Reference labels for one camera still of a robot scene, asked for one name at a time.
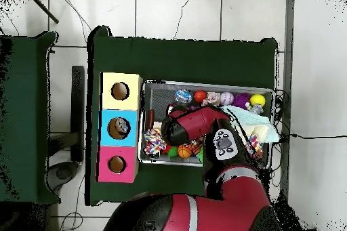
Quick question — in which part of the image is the red maraca rattle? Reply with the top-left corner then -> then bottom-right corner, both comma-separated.
193,89 -> 209,104

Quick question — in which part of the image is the tiger striped toy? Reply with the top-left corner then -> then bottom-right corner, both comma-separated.
190,140 -> 204,156

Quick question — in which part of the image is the green spiky ball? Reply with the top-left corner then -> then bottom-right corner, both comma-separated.
196,146 -> 206,164

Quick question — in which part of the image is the mint knitted cloth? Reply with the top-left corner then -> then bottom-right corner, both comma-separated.
226,106 -> 272,129

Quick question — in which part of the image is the multicoloured patterned cloth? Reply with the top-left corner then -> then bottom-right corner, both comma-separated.
247,135 -> 262,156

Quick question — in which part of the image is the cream knitted cloth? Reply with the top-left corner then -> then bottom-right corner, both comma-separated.
246,125 -> 281,143

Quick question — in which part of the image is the clear shallow mesh bin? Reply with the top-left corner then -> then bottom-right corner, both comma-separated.
138,81 -> 275,172

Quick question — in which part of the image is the wooden box with three holes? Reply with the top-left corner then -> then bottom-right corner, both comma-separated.
97,72 -> 144,184

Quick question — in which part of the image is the dark red sausage toy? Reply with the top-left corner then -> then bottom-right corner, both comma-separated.
146,109 -> 156,130

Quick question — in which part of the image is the small orange basketball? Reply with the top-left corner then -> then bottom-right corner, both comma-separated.
178,144 -> 193,160

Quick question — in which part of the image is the floral patterned fabric knot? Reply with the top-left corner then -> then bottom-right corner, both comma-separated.
202,92 -> 220,107

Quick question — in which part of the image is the dark green tablecloth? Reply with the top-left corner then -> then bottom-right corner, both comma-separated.
86,24 -> 279,213

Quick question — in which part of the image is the white baseball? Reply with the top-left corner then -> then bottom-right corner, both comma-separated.
219,91 -> 234,107

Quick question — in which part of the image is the purple monster toy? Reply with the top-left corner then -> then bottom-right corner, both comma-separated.
232,93 -> 251,110

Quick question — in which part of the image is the yellow ball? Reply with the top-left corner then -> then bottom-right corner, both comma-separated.
249,93 -> 266,108

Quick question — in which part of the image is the black panel stand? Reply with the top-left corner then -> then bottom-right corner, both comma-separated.
70,65 -> 87,163

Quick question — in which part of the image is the grey round stand base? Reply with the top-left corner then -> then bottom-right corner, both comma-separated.
47,160 -> 80,190

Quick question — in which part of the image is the dark green side cloth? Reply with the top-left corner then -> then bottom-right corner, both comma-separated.
0,30 -> 60,206

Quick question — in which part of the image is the black rod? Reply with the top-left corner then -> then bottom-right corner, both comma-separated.
24,0 -> 60,25

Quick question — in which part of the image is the multicoloured rope toy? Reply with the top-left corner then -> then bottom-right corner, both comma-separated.
143,129 -> 168,156

